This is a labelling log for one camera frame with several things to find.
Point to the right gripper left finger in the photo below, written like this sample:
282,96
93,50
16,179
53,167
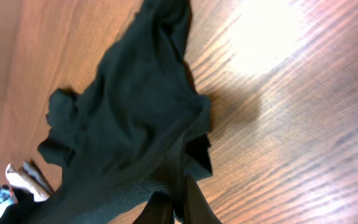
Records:
159,210

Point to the black t-shirt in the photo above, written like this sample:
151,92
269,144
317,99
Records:
139,127

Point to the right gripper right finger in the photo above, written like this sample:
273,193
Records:
196,208

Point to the beige folded shirt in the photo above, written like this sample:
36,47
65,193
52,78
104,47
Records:
27,180

